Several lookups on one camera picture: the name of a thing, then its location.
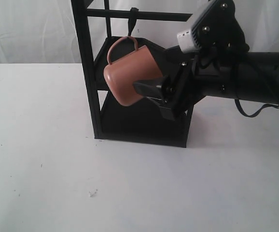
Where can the pink metal mug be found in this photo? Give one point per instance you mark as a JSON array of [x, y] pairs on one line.
[[122, 73]]

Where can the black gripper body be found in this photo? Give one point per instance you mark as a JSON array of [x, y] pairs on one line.
[[209, 72]]

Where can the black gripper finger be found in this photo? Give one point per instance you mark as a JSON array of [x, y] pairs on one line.
[[152, 88], [166, 108]]

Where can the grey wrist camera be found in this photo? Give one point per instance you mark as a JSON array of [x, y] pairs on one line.
[[209, 24]]

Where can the black shelf rack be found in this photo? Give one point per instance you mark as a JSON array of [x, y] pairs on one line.
[[141, 122]]

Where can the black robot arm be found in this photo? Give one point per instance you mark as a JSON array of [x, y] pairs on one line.
[[256, 79]]

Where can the white backdrop curtain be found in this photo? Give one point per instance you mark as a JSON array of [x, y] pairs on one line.
[[43, 31]]

